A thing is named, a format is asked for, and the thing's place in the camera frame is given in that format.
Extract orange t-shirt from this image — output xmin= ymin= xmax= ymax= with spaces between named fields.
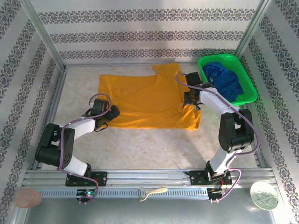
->
xmin=97 ymin=62 xmax=202 ymax=130

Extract blue cloth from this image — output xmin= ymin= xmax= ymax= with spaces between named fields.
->
xmin=202 ymin=61 xmax=244 ymax=103

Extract green plastic mesh basket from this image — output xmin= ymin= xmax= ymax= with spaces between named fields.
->
xmin=197 ymin=53 xmax=258 ymax=108

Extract small circuit board green light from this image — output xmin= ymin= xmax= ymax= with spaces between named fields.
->
xmin=76 ymin=189 xmax=97 ymax=198

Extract pink round disc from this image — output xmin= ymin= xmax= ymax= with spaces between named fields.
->
xmin=15 ymin=188 xmax=43 ymax=208

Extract green patterned round disc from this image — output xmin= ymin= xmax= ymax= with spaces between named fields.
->
xmin=249 ymin=181 xmax=280 ymax=211

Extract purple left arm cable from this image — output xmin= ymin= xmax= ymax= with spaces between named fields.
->
xmin=57 ymin=93 xmax=113 ymax=204

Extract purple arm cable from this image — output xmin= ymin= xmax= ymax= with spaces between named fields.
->
xmin=57 ymin=93 xmax=113 ymax=204
xmin=175 ymin=73 xmax=260 ymax=203

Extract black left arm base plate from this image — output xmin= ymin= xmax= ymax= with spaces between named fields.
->
xmin=65 ymin=171 xmax=108 ymax=187

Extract long aluminium base rail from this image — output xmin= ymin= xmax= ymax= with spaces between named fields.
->
xmin=22 ymin=169 xmax=278 ymax=188

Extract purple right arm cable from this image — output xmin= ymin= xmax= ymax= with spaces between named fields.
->
xmin=175 ymin=73 xmax=260 ymax=203

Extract aluminium frame post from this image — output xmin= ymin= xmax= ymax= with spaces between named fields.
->
xmin=20 ymin=0 xmax=66 ymax=70
xmin=234 ymin=0 xmax=273 ymax=56

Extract slotted grey cable duct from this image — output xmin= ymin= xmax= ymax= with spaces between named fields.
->
xmin=37 ymin=188 xmax=209 ymax=199

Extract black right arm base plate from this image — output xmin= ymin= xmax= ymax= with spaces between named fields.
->
xmin=189 ymin=171 xmax=233 ymax=186

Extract cream handled peeler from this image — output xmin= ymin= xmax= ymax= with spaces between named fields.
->
xmin=137 ymin=187 xmax=168 ymax=203

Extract small circuit board red wires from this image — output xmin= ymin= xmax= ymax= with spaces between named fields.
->
xmin=208 ymin=187 xmax=226 ymax=198

